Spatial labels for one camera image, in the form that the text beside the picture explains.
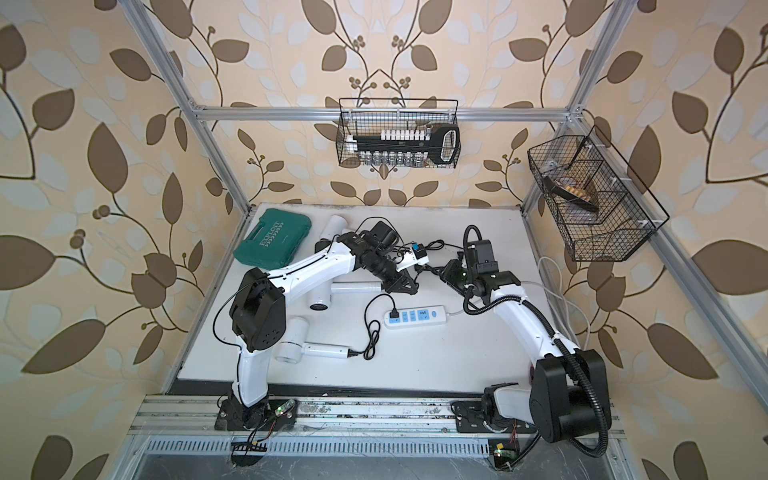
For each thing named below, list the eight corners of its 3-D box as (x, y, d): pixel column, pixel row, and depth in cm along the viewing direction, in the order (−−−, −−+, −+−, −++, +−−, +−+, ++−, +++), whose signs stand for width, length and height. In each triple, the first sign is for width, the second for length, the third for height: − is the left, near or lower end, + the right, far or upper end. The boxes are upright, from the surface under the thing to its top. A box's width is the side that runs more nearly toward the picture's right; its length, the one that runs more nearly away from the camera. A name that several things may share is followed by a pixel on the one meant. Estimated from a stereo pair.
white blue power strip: (385, 329, 91) (384, 325, 88) (383, 315, 94) (383, 311, 91) (446, 323, 92) (448, 318, 90) (443, 310, 95) (445, 305, 93)
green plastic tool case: (234, 261, 106) (229, 254, 103) (272, 213, 122) (268, 205, 118) (282, 274, 103) (278, 266, 99) (314, 223, 118) (312, 215, 115)
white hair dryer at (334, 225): (317, 240, 113) (314, 229, 108) (338, 223, 119) (335, 212, 114) (331, 249, 110) (328, 238, 105) (351, 231, 116) (349, 220, 111)
